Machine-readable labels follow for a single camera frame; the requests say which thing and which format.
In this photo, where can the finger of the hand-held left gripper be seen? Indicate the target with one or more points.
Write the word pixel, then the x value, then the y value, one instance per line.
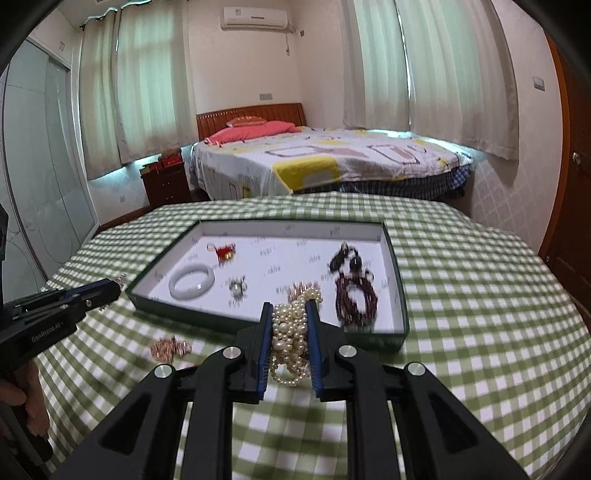
pixel 69 293
pixel 87 307

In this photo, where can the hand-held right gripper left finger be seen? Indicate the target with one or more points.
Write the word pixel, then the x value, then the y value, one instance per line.
pixel 264 369

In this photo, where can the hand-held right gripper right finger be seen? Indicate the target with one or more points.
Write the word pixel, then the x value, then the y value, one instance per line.
pixel 314 360

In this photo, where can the gold pearl cluster brooch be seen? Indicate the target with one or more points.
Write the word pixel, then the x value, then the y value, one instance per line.
pixel 295 291

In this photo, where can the small pearl brooch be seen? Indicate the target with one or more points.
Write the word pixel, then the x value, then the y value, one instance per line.
pixel 237 289

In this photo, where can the white jade bangle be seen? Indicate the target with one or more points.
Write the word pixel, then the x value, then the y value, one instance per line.
pixel 175 288

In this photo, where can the green shallow box white lining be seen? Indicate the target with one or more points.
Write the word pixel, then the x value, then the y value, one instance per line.
pixel 277 258

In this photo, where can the red knot gold charm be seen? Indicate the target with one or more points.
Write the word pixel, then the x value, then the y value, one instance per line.
pixel 225 253

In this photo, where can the person's left hand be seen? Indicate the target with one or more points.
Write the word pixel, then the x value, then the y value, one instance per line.
pixel 27 401

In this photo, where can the glass sliding wardrobe door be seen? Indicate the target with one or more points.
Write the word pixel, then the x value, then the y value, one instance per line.
pixel 46 175

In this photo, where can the dark wooden nightstand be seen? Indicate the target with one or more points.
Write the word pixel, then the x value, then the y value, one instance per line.
pixel 166 187

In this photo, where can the green checked tablecloth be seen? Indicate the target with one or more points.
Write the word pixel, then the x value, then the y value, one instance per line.
pixel 461 300

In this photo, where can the red box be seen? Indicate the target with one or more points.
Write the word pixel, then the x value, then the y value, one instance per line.
pixel 171 160

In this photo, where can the white curtain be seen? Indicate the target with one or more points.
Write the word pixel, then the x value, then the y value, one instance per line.
pixel 457 78
pixel 99 101
pixel 157 83
pixel 374 64

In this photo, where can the blue plaid mattress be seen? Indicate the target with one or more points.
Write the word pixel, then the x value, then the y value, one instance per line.
pixel 415 184

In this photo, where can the bed with patterned cover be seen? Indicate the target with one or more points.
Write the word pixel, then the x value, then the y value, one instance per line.
pixel 351 157

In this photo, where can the wooden bed headboard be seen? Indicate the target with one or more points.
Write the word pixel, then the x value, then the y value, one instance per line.
pixel 217 115

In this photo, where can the pink pillow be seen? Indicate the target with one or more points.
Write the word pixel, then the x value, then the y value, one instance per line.
pixel 249 131

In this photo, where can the orange pillow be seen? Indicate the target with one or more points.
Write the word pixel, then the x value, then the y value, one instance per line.
pixel 245 121

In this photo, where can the wooden door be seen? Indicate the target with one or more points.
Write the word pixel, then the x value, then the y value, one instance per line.
pixel 572 184

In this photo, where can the white air conditioner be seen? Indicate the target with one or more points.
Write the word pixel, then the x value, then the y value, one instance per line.
pixel 256 18

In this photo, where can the white light switch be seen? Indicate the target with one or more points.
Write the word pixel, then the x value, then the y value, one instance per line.
pixel 538 82

